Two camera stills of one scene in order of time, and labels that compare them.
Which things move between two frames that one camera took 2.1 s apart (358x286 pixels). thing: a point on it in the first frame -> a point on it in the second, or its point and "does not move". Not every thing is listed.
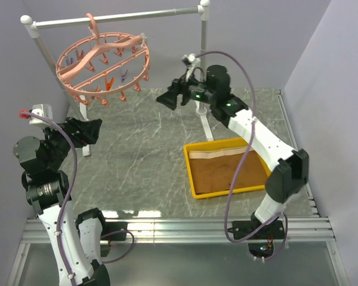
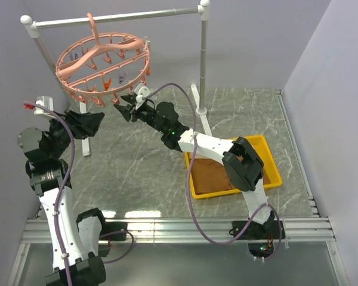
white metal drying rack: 200,110 does not move
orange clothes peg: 109,84 does not move
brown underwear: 215,170 does not move
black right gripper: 178,86 -> 125,112
